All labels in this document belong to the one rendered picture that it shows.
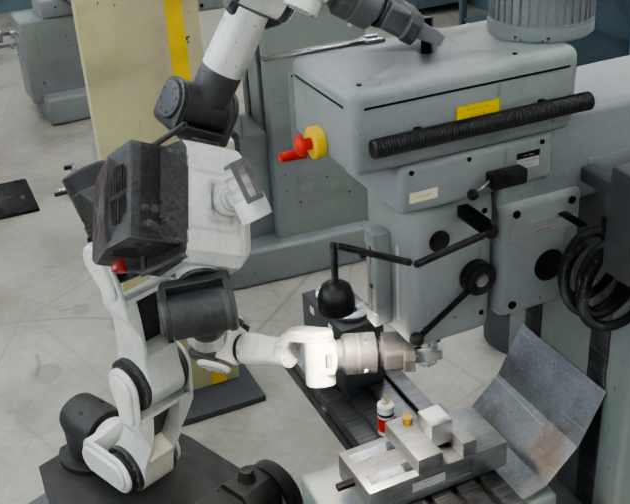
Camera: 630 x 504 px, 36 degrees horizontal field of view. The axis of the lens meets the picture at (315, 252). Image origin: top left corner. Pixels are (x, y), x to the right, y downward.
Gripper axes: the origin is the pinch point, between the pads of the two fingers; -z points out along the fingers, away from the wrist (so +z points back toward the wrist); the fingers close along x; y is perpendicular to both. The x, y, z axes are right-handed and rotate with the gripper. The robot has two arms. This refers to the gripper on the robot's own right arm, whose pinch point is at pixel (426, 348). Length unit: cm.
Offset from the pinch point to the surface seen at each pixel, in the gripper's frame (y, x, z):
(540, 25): -69, 0, -20
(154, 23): -32, 159, 67
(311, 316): 16, 42, 23
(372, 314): -12.9, -5.3, 12.0
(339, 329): 11.8, 27.8, 16.6
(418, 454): 19.2, -11.7, 3.4
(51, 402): 125, 161, 129
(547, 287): -15.4, -3.7, -24.3
